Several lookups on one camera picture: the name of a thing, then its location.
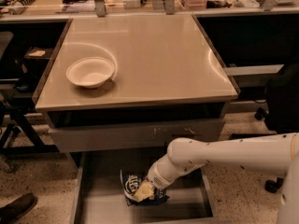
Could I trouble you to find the blue chip bag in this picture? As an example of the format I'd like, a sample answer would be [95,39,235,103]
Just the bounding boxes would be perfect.
[120,171,168,206]

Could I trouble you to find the white paper bowl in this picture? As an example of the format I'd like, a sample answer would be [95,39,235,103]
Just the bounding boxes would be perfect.
[66,57,116,89]

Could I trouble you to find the metal frame post left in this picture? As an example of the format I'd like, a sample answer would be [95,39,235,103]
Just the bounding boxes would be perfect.
[94,0,106,17]

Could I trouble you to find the open grey middle drawer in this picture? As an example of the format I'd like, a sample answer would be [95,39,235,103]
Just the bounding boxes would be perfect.
[70,147,231,224]

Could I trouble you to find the grey drawer cabinet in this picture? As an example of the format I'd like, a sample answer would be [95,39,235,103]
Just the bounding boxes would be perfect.
[32,13,241,224]

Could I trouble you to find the dark shoe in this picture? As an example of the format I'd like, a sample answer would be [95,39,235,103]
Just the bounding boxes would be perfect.
[0,193,37,224]

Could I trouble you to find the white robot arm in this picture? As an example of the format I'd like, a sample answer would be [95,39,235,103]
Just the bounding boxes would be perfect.
[134,133,299,224]

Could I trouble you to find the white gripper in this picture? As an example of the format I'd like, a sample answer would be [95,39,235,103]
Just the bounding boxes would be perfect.
[134,164,174,203]

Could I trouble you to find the closed grey top drawer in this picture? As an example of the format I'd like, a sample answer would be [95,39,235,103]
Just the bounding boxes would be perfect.
[49,119,225,153]

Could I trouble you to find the black chair base left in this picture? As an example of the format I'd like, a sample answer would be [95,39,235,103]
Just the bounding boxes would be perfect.
[0,31,60,173]

